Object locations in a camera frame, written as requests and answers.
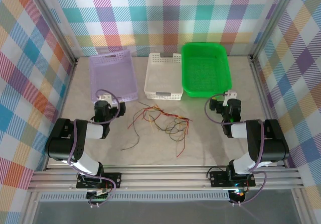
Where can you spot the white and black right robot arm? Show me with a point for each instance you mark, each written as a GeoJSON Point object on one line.
{"type": "Point", "coordinates": [273, 143]}

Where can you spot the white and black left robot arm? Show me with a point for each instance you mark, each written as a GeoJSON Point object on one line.
{"type": "Point", "coordinates": [60, 143]}

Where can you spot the purple plastic basket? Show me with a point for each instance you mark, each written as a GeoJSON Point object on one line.
{"type": "Point", "coordinates": [113, 75]}

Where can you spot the green plastic basket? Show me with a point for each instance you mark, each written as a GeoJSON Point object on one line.
{"type": "Point", "coordinates": [205, 75]}

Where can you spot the white plastic basket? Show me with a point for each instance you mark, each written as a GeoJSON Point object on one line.
{"type": "Point", "coordinates": [163, 83]}

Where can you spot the small control board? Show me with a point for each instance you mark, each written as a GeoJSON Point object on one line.
{"type": "Point", "coordinates": [239, 194]}

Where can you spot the green terminal control board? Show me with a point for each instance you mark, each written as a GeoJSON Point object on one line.
{"type": "Point", "coordinates": [100, 198]}

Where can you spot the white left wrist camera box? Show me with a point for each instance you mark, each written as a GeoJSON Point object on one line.
{"type": "Point", "coordinates": [105, 97]}

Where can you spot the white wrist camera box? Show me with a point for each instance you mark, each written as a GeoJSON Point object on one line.
{"type": "Point", "coordinates": [105, 97]}
{"type": "Point", "coordinates": [231, 94]}

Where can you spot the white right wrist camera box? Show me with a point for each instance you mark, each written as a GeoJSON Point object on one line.
{"type": "Point", "coordinates": [231, 94]}

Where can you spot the aluminium table side rail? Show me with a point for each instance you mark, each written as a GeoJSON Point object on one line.
{"type": "Point", "coordinates": [65, 96]}
{"type": "Point", "coordinates": [262, 96]}

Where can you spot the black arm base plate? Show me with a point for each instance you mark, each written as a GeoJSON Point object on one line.
{"type": "Point", "coordinates": [113, 180]}
{"type": "Point", "coordinates": [217, 178]}

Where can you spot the aluminium mounting rail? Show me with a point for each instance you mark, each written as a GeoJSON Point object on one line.
{"type": "Point", "coordinates": [163, 177]}

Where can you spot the aluminium frame post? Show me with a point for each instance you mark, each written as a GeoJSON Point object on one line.
{"type": "Point", "coordinates": [273, 20]}
{"type": "Point", "coordinates": [55, 20]}

